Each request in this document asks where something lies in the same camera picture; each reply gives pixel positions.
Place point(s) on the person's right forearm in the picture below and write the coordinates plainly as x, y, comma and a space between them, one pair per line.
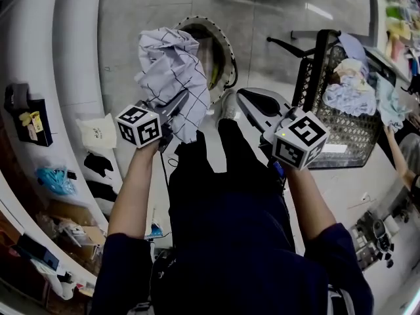
308, 202

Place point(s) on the cardboard box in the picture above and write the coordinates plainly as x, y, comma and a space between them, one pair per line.
88, 235

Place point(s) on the person's left forearm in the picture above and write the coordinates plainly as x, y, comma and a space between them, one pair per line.
131, 189

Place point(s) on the white device in plastic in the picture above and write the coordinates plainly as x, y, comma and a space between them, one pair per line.
77, 231

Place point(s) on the dark grey pouch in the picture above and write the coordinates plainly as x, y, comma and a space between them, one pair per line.
16, 95

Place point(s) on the pile of colourful clothes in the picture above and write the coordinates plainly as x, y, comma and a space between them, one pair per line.
398, 28

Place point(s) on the black stand base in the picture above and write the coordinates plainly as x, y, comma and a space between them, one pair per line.
288, 46

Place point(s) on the wicker laundry basket white liner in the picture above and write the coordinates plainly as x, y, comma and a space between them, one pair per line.
226, 44

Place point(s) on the white metal shelving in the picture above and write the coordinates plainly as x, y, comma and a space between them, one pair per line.
75, 61

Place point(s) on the teal box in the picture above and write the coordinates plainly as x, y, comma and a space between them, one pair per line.
39, 253

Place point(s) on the black flat box yellow tags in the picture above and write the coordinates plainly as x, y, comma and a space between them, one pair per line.
36, 126

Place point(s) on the person's navy shirt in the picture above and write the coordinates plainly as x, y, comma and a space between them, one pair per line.
229, 258

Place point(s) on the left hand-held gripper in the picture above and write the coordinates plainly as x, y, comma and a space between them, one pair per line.
139, 126

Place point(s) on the white checked clothes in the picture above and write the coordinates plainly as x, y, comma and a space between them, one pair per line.
170, 67

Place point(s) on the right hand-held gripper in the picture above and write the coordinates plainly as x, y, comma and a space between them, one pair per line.
300, 139

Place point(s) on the white table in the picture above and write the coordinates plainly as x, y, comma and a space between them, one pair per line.
374, 12

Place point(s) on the white tote bag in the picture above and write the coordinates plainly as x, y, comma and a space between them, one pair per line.
98, 133

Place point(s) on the person's black trousers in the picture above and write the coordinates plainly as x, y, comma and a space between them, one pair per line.
229, 156

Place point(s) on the light blue garment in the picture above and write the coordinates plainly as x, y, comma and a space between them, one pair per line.
388, 103

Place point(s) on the grey electronic equipment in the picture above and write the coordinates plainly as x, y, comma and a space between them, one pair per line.
370, 238

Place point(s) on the teal packet in plastic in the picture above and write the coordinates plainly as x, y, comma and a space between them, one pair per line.
54, 179

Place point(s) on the person's white shoe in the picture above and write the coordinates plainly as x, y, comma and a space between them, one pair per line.
228, 107

